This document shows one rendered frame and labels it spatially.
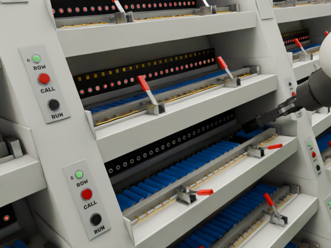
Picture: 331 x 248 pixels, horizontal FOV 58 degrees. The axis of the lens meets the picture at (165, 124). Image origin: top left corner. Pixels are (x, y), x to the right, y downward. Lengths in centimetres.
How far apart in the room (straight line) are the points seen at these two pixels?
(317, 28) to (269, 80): 77
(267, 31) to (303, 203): 52
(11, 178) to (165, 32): 42
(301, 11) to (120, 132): 87
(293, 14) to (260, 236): 73
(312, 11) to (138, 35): 82
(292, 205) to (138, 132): 57
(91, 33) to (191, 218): 41
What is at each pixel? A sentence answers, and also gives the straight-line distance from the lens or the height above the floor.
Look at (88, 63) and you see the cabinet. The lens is 78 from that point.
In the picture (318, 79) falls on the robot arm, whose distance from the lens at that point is 77.
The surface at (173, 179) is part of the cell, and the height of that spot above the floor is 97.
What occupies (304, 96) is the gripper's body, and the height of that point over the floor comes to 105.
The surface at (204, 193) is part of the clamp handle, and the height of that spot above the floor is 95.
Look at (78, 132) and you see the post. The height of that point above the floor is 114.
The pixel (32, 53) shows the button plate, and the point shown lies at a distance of 52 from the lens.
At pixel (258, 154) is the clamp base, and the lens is 82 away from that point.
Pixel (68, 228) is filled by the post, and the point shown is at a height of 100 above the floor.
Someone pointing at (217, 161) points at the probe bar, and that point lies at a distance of 76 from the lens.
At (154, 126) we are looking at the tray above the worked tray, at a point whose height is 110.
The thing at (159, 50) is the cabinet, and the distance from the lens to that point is 91.
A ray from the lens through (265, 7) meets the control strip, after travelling 101.
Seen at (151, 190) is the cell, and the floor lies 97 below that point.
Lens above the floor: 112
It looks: 2 degrees down
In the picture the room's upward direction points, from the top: 19 degrees counter-clockwise
